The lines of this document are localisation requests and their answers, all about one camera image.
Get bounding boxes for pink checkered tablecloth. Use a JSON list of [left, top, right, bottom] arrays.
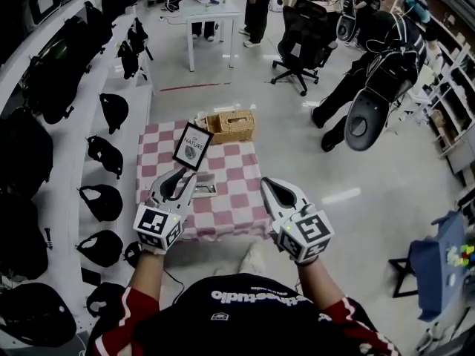
[[134, 119, 275, 243]]

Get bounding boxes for black picture frame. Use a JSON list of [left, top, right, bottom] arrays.
[[171, 121, 215, 172]]

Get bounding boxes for blue cloth covered table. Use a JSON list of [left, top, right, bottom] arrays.
[[409, 210, 475, 323]]

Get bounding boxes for wicker tissue box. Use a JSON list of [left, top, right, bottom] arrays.
[[204, 108, 258, 146]]

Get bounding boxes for white shelf unit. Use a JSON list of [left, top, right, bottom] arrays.
[[0, 0, 155, 356]]

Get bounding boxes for white open shelving rack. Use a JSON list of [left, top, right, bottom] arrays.
[[389, 0, 475, 188]]

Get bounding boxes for person's right forearm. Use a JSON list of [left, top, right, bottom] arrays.
[[295, 258, 347, 307]]

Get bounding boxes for person's left forearm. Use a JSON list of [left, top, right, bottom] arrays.
[[127, 248, 166, 304]]

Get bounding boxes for grey oval backpack shell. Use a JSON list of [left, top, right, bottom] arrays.
[[343, 86, 391, 152]]

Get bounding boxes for row of black caps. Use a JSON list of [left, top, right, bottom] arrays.
[[0, 92, 144, 348]]

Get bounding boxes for black office chair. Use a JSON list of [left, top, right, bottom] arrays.
[[270, 0, 339, 97]]

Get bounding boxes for person's black and red shirt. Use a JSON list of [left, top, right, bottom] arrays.
[[87, 271, 402, 356]]

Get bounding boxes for row of black backpacks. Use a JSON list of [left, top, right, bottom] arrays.
[[0, 0, 149, 281]]

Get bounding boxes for colourful toy blocks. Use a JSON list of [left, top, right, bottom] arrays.
[[446, 242, 475, 271]]

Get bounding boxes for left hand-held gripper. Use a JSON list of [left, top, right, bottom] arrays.
[[132, 167, 198, 254]]

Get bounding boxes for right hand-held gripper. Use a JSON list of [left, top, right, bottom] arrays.
[[260, 177, 335, 266]]

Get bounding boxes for silver glasses case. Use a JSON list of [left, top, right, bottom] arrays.
[[190, 172, 219, 200]]

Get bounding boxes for white square table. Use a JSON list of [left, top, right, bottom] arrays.
[[183, 0, 243, 73]]

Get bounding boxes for black folding stand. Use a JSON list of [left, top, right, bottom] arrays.
[[388, 257, 421, 299]]

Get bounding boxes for thin black cable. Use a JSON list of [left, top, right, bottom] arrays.
[[162, 267, 186, 302]]

